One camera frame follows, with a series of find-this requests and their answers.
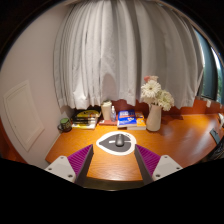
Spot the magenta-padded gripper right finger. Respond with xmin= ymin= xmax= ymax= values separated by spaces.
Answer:
xmin=134 ymin=144 xmax=184 ymax=185

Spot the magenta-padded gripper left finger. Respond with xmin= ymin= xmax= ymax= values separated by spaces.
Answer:
xmin=44 ymin=144 xmax=95 ymax=187

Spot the black computer mouse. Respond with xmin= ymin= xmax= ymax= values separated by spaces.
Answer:
xmin=114 ymin=133 xmax=125 ymax=148

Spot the white and grey mouse pad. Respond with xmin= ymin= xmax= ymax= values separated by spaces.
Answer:
xmin=95 ymin=130 xmax=137 ymax=156

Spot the green mug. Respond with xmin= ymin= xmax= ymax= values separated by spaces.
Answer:
xmin=57 ymin=117 xmax=73 ymax=133

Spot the white ceramic pitcher vase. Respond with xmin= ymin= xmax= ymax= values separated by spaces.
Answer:
xmin=146 ymin=103 xmax=163 ymax=132

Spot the dark-covered book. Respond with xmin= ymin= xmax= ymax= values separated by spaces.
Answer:
xmin=73 ymin=115 xmax=100 ymax=122
xmin=73 ymin=118 xmax=99 ymax=125

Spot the yellow and black book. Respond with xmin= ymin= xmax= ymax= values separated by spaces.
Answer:
xmin=75 ymin=109 xmax=101 ymax=119

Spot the black flat device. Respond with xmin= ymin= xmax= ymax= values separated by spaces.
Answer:
xmin=209 ymin=128 xmax=222 ymax=145

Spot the red-brown book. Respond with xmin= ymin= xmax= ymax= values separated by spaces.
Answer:
xmin=98 ymin=119 xmax=118 ymax=126

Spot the blue book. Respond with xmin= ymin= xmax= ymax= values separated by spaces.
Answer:
xmin=116 ymin=109 xmax=138 ymax=129

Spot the beige lidded travel cup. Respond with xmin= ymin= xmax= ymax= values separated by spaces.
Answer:
xmin=100 ymin=100 xmax=113 ymax=122

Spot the clear spray bottle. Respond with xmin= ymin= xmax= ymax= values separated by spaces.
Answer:
xmin=110 ymin=105 xmax=117 ymax=123

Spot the white flower bouquet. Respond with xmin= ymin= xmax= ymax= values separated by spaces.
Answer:
xmin=140 ymin=75 xmax=175 ymax=112

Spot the dark window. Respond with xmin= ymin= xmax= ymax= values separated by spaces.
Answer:
xmin=193 ymin=29 xmax=224 ymax=104

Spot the white curtain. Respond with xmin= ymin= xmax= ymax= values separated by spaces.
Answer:
xmin=53 ymin=0 xmax=205 ymax=110

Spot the white wall panel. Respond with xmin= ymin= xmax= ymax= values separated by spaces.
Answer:
xmin=3 ymin=79 xmax=45 ymax=153

